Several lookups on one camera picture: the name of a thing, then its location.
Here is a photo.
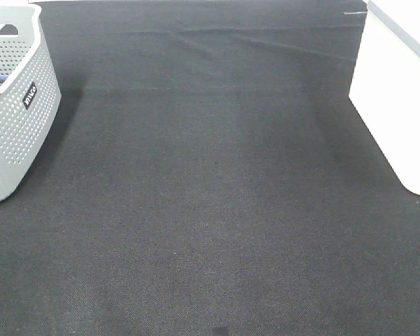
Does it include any black table mat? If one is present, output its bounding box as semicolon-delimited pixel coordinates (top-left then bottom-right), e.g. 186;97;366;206
0;1;420;335

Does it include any grey perforated laundry basket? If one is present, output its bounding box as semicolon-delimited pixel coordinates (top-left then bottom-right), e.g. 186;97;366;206
0;1;62;202

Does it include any white plastic storage bin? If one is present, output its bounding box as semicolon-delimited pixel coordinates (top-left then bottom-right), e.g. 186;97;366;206
349;1;420;195

